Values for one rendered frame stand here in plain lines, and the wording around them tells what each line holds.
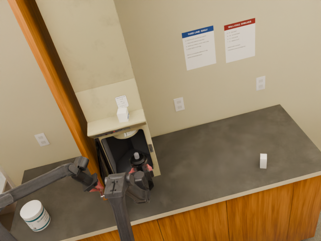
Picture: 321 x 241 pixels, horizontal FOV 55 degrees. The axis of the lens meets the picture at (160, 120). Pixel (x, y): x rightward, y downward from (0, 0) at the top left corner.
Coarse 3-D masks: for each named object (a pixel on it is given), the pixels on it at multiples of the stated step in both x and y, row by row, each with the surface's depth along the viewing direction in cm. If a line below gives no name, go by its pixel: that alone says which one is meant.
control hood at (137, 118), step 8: (128, 112) 174; (136, 112) 173; (96, 120) 174; (104, 120) 173; (112, 120) 171; (128, 120) 169; (136, 120) 167; (144, 120) 167; (88, 128) 170; (96, 128) 169; (104, 128) 167; (112, 128) 166; (120, 128) 167; (88, 136) 166
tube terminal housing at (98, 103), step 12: (108, 84) 163; (120, 84) 164; (132, 84) 165; (84, 96) 164; (96, 96) 165; (108, 96) 167; (132, 96) 169; (84, 108) 168; (96, 108) 170; (108, 108) 171; (132, 108) 174; (120, 132) 183; (144, 132) 186; (156, 168) 206
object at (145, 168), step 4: (132, 164) 179; (140, 164) 178; (144, 164) 181; (132, 168) 184; (136, 168) 180; (140, 168) 180; (144, 168) 182; (148, 168) 186; (148, 180) 187; (148, 184) 189
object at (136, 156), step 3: (135, 153) 180; (138, 153) 180; (132, 156) 183; (135, 156) 179; (138, 156) 180; (141, 156) 181; (144, 156) 182; (132, 159) 181; (135, 159) 180; (138, 159) 180; (141, 159) 179; (144, 159) 180; (132, 162) 180; (135, 162) 179; (138, 162) 178; (141, 162) 179
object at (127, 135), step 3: (126, 132) 187; (129, 132) 187; (132, 132) 188; (135, 132) 189; (117, 135) 188; (120, 135) 187; (123, 135) 187; (126, 135) 187; (129, 135) 188; (132, 135) 188; (120, 138) 188; (123, 138) 188
